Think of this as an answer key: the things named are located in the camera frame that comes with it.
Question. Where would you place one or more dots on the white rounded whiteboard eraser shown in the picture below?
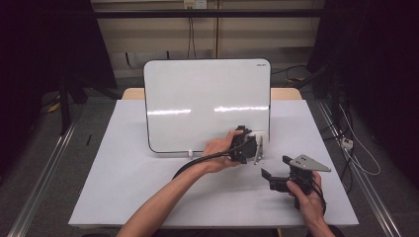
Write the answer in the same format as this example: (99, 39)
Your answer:
(258, 133)

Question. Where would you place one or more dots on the dark curtain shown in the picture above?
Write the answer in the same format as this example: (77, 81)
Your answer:
(378, 65)
(39, 59)

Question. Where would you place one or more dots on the white power strip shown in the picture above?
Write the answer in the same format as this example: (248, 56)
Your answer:
(347, 143)

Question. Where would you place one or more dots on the yellow wall pipe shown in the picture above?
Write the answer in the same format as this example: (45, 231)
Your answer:
(216, 33)

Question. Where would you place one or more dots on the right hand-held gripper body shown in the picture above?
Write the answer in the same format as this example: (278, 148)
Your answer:
(306, 164)

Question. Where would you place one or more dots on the small black floor object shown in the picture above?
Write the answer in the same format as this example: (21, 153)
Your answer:
(88, 140)

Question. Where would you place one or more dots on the person's left hand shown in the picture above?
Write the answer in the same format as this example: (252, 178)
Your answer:
(217, 151)

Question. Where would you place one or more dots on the wooden table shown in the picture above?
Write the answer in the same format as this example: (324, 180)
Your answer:
(285, 94)

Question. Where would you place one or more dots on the white table cover sheet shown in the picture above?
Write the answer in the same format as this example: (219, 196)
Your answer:
(131, 184)

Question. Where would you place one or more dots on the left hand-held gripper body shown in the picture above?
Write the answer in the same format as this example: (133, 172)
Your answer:
(247, 148)

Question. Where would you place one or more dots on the metal floor rail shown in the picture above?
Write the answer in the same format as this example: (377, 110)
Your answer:
(42, 177)
(365, 184)

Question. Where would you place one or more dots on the white whiteboard with black rim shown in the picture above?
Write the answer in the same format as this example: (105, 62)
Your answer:
(197, 92)

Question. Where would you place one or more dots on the white whiteboard foot clip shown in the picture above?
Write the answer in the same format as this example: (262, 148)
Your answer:
(190, 153)

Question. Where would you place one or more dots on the white wall socket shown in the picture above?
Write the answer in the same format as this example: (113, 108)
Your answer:
(195, 4)

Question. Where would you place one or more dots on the black metal stand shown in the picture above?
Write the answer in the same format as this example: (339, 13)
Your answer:
(66, 105)

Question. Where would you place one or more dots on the person's right hand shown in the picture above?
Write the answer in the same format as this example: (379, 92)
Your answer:
(309, 207)

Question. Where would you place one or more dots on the black horizontal bar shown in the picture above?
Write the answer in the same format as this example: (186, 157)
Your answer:
(204, 13)

